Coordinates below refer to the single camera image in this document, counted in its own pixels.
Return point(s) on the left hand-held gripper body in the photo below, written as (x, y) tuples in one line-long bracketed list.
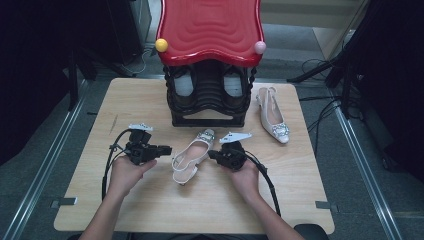
[(141, 151)]

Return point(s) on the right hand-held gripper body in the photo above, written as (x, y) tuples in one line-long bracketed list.
[(233, 156)]

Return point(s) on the white slingback heeled shoe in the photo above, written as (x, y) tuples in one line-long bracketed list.
[(271, 123), (193, 153)]

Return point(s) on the black leather shoe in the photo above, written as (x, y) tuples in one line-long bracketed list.
[(233, 86), (183, 86)]

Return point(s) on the red and black shoe rack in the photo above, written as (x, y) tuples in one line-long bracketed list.
[(210, 30)]

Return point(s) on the person's left hand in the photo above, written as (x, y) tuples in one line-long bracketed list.
[(128, 178)]

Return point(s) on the person's right hand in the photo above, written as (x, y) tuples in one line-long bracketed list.
[(248, 183)]

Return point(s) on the grey table clip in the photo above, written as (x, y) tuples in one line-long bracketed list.
[(65, 201), (325, 205)]

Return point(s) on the black metal stand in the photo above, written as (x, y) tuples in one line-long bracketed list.
[(72, 86)]

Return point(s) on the yellow ball knob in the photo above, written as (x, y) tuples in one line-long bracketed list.
[(161, 45)]

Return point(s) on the pink ball knob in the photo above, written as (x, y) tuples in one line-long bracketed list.
[(260, 47)]

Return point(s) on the black cabinet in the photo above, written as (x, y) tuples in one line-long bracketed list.
[(128, 30)]

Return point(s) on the black curtain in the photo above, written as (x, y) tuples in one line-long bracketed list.
[(30, 83), (393, 83)]

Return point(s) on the black tripod stand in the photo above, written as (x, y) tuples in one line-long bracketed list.
[(346, 86)]

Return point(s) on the metal floor rail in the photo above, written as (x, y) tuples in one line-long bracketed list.
[(45, 170), (366, 173)]

